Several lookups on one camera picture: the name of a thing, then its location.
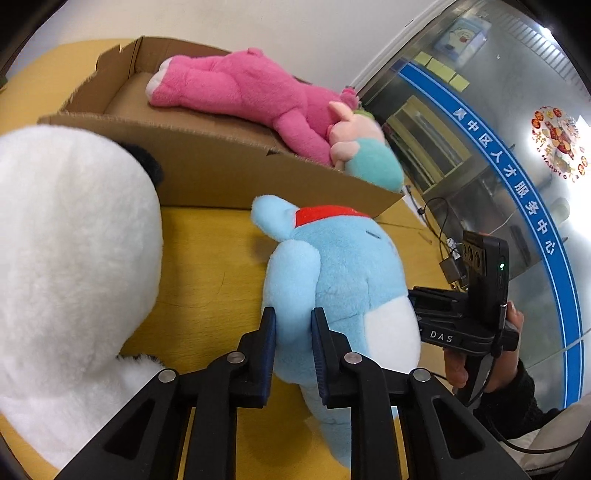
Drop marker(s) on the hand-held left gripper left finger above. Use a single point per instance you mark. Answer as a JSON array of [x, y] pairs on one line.
[[269, 350]]

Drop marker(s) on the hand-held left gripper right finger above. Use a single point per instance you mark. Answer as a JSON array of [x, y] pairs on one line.
[[319, 355]]

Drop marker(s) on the light blue plush toy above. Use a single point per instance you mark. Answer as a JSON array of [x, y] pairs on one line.
[[341, 258]]

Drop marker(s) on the teal pink green plush toy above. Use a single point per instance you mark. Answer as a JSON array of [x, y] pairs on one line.
[[374, 164]]

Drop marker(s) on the cardboard box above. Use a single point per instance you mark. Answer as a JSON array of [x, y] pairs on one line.
[[221, 170]]

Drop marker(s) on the pink plush bear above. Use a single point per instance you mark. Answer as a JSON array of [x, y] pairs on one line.
[[240, 87]]

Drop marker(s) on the person's right forearm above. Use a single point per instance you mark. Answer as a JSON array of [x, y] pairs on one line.
[[521, 401]]

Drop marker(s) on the person's right hand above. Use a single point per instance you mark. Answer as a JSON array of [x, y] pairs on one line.
[[455, 371]]

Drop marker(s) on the grey power adapter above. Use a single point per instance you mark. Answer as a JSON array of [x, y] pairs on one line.
[[450, 270]]

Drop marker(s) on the blue banner stripe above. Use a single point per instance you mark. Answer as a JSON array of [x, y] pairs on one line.
[[498, 166]]

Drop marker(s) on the round festive window sticker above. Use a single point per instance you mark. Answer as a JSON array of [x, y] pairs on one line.
[[561, 143]]

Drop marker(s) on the white garment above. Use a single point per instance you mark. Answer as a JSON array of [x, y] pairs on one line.
[[561, 434]]

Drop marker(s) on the row of yellow sticky notes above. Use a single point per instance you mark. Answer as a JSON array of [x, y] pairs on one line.
[[441, 69]]

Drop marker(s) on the white and black plush toy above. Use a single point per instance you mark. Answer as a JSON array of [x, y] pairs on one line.
[[69, 230]]

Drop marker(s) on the cartoon wall poster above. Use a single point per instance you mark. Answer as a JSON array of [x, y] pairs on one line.
[[461, 39]]

